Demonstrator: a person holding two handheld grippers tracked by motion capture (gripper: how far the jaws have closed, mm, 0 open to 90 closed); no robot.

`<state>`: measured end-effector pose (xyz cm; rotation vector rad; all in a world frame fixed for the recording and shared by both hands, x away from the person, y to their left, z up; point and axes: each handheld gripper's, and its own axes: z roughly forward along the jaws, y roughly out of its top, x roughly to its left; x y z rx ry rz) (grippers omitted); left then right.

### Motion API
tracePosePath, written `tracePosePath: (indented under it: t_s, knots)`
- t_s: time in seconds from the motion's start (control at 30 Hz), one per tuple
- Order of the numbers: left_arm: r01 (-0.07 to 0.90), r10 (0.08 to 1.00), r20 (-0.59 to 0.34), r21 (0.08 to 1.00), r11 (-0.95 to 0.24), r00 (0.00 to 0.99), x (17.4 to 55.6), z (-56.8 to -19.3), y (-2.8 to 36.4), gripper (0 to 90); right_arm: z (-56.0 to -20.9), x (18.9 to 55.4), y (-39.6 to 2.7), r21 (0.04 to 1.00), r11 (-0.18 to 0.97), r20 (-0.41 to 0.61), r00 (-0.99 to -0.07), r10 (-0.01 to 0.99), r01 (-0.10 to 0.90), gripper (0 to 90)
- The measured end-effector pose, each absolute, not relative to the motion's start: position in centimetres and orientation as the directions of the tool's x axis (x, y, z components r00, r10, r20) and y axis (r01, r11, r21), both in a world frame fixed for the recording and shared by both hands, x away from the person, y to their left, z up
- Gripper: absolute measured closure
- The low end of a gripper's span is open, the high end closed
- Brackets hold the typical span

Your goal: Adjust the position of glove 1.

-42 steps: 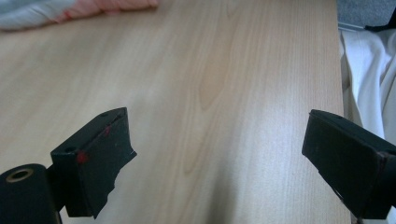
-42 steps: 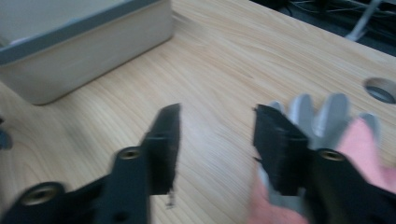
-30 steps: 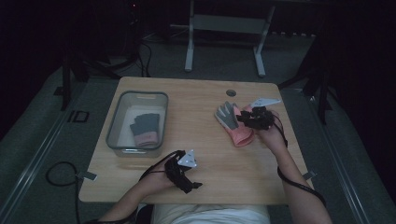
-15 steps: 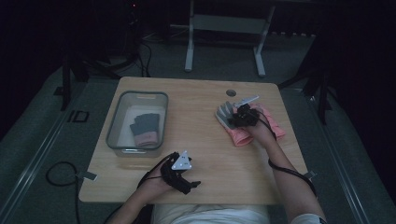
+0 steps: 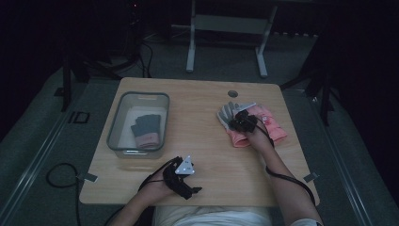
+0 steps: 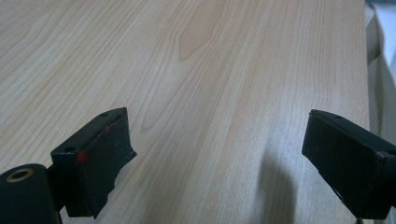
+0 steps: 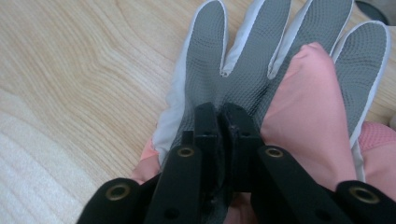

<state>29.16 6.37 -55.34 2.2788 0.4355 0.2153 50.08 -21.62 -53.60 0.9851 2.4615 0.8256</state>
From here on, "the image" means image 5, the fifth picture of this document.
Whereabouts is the person's white clothing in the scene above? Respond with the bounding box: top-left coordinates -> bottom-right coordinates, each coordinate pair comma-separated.
152,205 -> 325,226

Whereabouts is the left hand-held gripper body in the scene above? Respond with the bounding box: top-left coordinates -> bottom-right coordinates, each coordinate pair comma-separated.
162,154 -> 196,201

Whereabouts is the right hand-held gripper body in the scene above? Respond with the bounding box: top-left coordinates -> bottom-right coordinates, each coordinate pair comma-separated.
228,101 -> 259,134

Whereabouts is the pink ski glove with print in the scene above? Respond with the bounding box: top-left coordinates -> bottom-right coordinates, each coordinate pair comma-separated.
247,104 -> 289,144

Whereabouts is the pink ski glove grey palm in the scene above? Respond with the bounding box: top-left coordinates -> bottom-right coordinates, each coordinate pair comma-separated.
215,101 -> 253,149

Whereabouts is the black rectangular floor marker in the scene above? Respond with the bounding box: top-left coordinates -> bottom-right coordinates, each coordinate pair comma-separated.
68,110 -> 91,124

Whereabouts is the metal floor rail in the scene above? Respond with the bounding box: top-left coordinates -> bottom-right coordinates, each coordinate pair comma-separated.
309,95 -> 375,226
0,111 -> 74,220

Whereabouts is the black cable on floor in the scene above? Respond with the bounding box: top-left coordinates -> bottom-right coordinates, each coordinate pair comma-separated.
45,162 -> 83,226

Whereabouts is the person's left hand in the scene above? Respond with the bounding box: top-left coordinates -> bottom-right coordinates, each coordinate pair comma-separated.
137,168 -> 177,205

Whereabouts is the white metal desk frame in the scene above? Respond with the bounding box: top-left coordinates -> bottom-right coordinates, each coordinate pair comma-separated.
170,0 -> 279,79

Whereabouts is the grey plastic bin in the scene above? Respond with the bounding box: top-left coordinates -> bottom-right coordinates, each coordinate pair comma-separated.
105,90 -> 171,160

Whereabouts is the left hand-held gripper cable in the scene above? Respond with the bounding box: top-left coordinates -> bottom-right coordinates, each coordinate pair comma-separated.
104,156 -> 183,226

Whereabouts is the black background cable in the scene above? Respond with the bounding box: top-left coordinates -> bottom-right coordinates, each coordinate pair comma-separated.
137,40 -> 155,79

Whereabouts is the hand-held gripper cable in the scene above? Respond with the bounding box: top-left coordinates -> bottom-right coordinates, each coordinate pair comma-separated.
255,119 -> 316,206
104,156 -> 183,226

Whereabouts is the person's right hand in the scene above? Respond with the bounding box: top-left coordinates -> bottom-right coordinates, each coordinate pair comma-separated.
244,123 -> 276,153

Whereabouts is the black metal stand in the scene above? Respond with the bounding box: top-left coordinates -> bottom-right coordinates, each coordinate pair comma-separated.
54,0 -> 146,113
279,29 -> 336,127

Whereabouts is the right hand-held gripper cable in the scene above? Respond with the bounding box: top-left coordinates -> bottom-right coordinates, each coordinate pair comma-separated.
255,119 -> 316,206

